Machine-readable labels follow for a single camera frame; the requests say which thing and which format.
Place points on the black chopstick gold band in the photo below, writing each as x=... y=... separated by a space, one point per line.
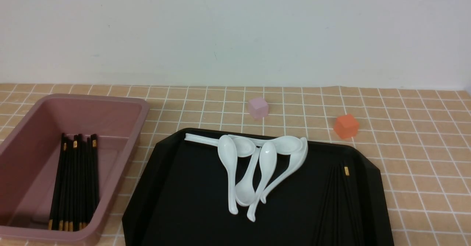
x=356 y=222

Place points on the pink translucent cube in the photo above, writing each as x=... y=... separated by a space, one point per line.
x=258 y=108

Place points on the white ceramic spoon horizontal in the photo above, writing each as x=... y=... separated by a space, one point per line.
x=243 y=145

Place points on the white ceramic spoon far left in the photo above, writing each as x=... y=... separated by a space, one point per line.
x=227 y=152

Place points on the white ceramic spoon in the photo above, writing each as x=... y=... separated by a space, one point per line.
x=296 y=160
x=227 y=152
x=267 y=164
x=284 y=145

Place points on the white ceramic spoon centre right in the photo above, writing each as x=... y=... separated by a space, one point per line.
x=267 y=164

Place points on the white ceramic spoon top right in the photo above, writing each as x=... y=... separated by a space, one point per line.
x=284 y=145

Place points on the white ceramic spoon far right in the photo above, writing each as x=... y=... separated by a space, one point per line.
x=296 y=160

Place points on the white ceramic spoon centre bowl-down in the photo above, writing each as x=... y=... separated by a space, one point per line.
x=244 y=189

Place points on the orange cube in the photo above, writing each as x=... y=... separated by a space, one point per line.
x=346 y=126

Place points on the black chopstick on tray middle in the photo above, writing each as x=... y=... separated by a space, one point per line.
x=332 y=233

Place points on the black chopstick on tray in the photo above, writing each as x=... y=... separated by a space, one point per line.
x=323 y=223
x=332 y=233

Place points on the black chopstick on tray left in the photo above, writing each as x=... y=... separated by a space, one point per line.
x=323 y=223

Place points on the black plastic tray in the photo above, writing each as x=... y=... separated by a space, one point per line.
x=181 y=199

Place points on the black chopstick leftmost in bin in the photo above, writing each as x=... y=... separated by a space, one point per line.
x=54 y=211

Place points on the pink plastic bin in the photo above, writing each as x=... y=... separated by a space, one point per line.
x=30 y=154

